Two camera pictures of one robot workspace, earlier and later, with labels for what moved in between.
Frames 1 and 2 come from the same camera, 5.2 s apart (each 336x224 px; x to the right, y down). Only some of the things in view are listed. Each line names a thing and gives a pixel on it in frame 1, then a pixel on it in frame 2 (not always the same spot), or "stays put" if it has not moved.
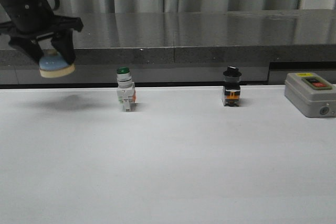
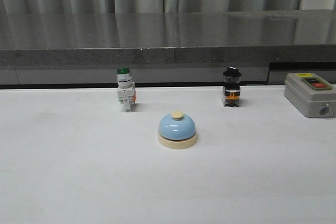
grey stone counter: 185,48 stays put
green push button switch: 125,91 stays put
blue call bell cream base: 52,65 -> 177,131
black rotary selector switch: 232,88 stays put
